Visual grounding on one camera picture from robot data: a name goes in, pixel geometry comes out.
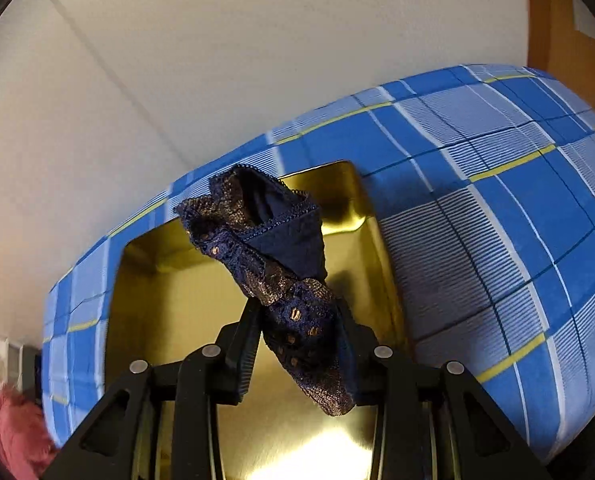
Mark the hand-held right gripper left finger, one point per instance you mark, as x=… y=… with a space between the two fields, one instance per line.
x=245 y=360

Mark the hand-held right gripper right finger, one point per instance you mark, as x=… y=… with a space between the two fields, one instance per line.
x=372 y=375

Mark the navy lace underwear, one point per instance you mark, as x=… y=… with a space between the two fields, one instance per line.
x=297 y=320

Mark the gold metal tray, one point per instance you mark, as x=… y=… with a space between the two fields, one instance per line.
x=187 y=300

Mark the blue plaid bed sheet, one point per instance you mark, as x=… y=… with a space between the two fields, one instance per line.
x=477 y=210

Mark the reddish pink cloth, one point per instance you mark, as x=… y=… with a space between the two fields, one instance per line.
x=17 y=430

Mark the wooden door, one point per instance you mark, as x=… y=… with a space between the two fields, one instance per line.
x=562 y=35

